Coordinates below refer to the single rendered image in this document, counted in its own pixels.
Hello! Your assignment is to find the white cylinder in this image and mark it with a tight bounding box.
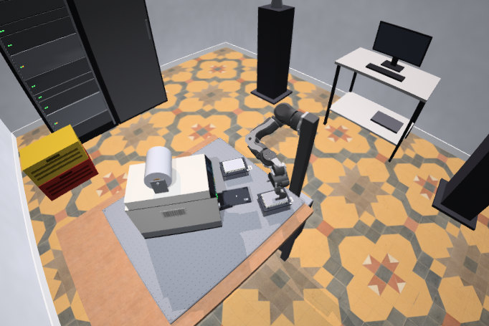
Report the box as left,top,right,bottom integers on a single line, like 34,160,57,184
143,146,172,189

